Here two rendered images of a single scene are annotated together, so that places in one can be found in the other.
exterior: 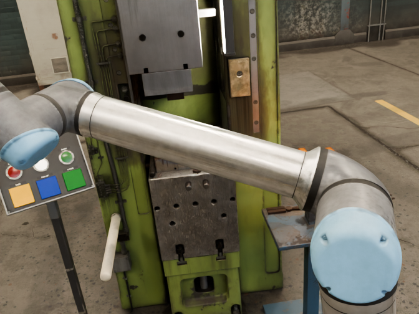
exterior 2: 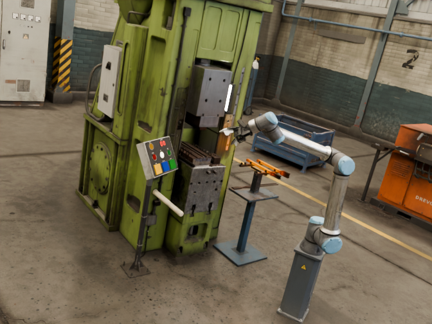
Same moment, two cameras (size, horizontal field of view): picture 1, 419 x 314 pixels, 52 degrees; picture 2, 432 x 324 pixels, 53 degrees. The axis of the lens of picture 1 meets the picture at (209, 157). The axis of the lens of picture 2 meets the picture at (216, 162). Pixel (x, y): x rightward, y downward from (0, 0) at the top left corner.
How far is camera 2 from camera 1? 2.64 m
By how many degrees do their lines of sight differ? 35
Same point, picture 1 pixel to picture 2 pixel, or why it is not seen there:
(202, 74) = not seen: hidden behind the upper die
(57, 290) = (84, 248)
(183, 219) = (199, 190)
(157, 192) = (193, 175)
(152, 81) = (204, 120)
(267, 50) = (238, 112)
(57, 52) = not seen: outside the picture
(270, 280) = (213, 233)
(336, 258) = (345, 164)
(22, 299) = (64, 254)
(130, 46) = (200, 103)
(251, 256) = not seen: hidden behind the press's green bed
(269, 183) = (320, 153)
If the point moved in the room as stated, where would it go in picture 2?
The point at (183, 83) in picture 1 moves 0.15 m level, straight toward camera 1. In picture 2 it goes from (215, 123) to (224, 128)
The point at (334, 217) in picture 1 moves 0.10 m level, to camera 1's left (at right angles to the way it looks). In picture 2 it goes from (343, 157) to (333, 157)
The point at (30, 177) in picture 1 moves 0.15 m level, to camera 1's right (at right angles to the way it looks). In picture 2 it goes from (159, 160) to (176, 160)
